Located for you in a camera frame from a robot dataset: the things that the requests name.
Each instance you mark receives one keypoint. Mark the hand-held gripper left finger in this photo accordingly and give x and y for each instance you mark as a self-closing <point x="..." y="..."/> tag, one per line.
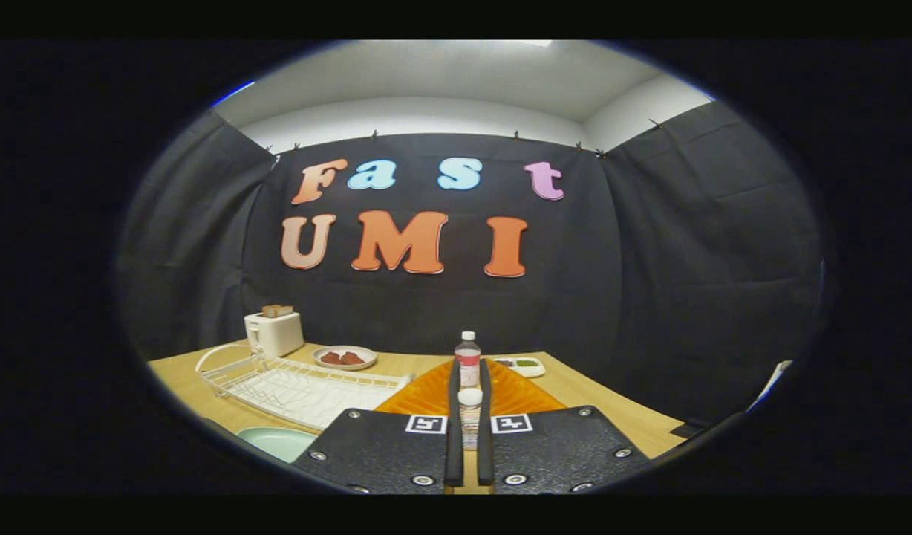
<point x="454" y="446"/>

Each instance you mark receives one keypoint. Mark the clear bottle with red label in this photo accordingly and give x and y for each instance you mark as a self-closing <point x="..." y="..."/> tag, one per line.
<point x="468" y="364"/>

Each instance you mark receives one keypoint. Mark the light green plate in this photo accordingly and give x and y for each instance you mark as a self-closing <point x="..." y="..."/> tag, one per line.
<point x="278" y="443"/>

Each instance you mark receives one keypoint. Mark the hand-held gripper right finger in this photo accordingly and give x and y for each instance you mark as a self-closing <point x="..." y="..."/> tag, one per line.
<point x="485" y="446"/>

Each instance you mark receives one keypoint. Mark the white toaster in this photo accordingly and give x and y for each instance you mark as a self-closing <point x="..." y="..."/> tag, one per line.
<point x="278" y="334"/>

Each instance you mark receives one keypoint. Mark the small white plate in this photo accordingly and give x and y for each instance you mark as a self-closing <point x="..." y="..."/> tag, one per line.
<point x="369" y="357"/>

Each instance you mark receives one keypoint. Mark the red meat piece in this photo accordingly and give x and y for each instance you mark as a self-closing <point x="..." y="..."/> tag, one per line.
<point x="331" y="358"/>
<point x="352" y="358"/>

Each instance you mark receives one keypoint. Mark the black backdrop cloth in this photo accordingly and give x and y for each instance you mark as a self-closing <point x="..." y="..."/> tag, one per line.
<point x="649" y="282"/>

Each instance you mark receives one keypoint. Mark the grey curved bar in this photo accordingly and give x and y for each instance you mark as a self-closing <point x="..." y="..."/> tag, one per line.
<point x="774" y="379"/>

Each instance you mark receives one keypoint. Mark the white divided dish with beans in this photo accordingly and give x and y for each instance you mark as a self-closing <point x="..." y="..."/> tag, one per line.
<point x="534" y="371"/>

